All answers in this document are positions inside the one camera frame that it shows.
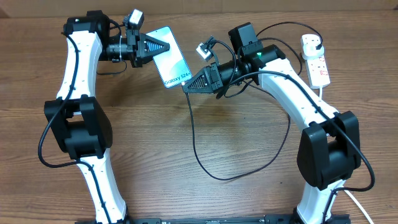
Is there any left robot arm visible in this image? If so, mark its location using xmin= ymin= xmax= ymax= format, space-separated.
xmin=38 ymin=9 xmax=170 ymax=223

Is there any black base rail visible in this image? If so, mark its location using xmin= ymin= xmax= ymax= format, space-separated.
xmin=74 ymin=213 xmax=352 ymax=224

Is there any white power strip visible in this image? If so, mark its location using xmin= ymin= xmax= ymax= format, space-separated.
xmin=300 ymin=34 xmax=330 ymax=89

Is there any black USB charging cable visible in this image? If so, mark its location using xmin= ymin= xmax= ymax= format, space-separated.
xmin=184 ymin=21 xmax=323 ymax=182

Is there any blue Galaxy smartphone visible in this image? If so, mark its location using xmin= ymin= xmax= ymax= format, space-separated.
xmin=147 ymin=26 xmax=192 ymax=88

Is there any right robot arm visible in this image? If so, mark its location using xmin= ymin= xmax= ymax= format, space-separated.
xmin=183 ymin=23 xmax=365 ymax=223

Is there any white charger plug adapter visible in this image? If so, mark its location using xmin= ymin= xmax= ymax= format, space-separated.
xmin=302 ymin=44 xmax=325 ymax=60

